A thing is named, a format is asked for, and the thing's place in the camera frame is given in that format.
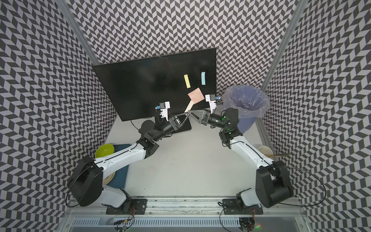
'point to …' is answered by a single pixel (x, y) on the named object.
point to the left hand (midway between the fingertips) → (190, 115)
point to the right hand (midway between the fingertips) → (189, 114)
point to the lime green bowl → (104, 150)
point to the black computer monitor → (133, 89)
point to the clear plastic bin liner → (249, 101)
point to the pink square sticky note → (196, 95)
